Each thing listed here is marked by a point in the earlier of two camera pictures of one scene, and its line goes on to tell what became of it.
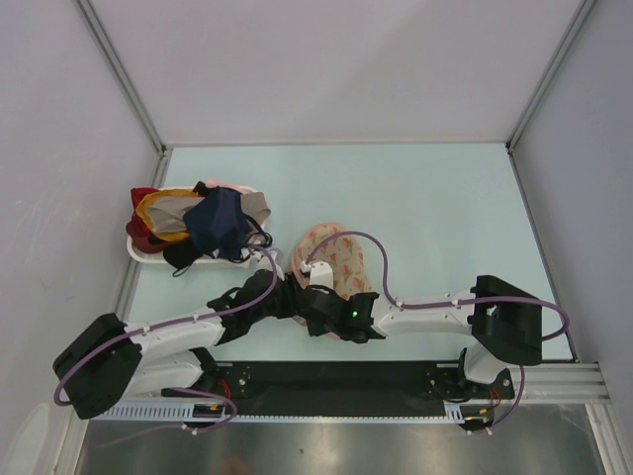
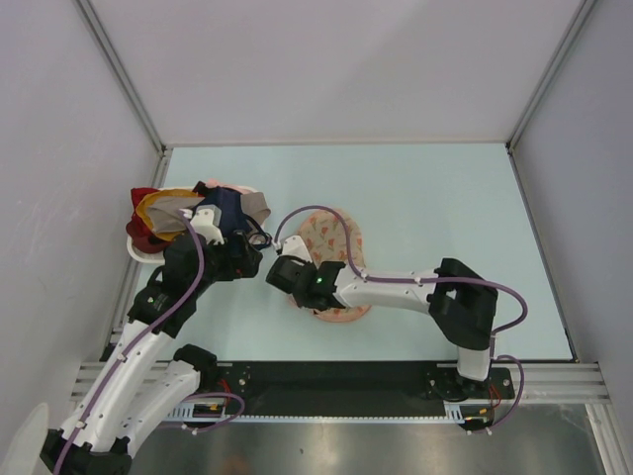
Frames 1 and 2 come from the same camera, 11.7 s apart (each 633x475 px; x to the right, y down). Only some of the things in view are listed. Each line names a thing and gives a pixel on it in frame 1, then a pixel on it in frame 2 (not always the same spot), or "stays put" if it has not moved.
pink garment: x=214 y=183 stays put
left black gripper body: x=281 y=304 to x=229 y=267
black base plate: x=345 y=386 stays put
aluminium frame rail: x=559 y=383 stays put
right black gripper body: x=315 y=330 to x=301 y=300
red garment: x=140 y=234 stays put
